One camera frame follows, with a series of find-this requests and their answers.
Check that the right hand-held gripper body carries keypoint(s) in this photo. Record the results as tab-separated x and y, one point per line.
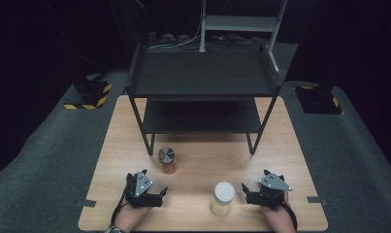
270	191

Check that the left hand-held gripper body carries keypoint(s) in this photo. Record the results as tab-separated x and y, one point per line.
144	191

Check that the yellow-filled jar white lid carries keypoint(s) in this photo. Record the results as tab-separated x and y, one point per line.
223	197

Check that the orange spice jar silver lid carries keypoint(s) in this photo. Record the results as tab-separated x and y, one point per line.
167	160

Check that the black two-tier metal rack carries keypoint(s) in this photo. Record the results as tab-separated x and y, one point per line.
202	74

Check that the person's right hand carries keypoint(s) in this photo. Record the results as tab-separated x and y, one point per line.
278	218

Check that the person's left hand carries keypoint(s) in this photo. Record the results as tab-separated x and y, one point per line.
130	216

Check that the grey tape strip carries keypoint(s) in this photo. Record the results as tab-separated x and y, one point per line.
316	200
87	203

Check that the patterned wristband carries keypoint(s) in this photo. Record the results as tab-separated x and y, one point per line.
114	229

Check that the black base with hazard tape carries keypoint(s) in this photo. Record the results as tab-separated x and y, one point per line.
89	93
318	99

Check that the black power strip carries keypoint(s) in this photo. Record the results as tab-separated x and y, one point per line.
169	38

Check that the grey metal stand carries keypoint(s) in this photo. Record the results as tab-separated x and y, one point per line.
241	23

